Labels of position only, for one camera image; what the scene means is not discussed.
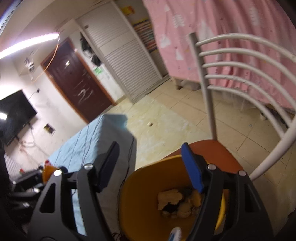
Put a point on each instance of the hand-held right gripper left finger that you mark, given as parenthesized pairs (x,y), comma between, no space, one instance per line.
(108,160)

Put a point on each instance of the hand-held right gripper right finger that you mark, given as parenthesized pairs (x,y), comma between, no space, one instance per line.
(192,166)

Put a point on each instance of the yellow bin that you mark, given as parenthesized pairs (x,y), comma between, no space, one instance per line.
(143,199)

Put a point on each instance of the eye chart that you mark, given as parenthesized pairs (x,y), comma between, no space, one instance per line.
(11,164)

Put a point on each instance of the yellow disc toy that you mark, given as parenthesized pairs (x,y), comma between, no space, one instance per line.
(48,173)

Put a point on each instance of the white blue fuzzy cloth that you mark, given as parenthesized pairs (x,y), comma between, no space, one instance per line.
(175,234)

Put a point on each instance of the white metal chair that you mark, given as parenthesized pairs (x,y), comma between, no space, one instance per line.
(231,97)

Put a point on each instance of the brown door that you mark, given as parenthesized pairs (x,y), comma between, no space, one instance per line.
(78,83)

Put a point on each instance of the white slatted wardrobe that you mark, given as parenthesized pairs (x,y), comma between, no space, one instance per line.
(124,58)

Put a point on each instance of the hanging black bags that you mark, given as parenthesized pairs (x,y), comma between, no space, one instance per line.
(89,49)

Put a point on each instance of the colourful grid poster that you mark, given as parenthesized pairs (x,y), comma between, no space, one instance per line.
(145,34)

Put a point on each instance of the ceiling light tube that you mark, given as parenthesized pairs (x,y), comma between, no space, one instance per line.
(30,45)

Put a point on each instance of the pink printed curtain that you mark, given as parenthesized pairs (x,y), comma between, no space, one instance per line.
(219,27)

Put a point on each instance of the yellow poster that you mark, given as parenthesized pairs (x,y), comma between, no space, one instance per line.
(128,10)

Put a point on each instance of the open wall socket box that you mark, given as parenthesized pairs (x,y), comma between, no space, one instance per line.
(49,129)

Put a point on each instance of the black wall television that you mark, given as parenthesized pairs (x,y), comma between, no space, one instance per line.
(16,115)

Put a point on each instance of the green wall sticker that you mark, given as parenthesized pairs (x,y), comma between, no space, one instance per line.
(98,71)

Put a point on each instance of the white security camera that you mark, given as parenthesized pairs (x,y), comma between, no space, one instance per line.
(30,64)

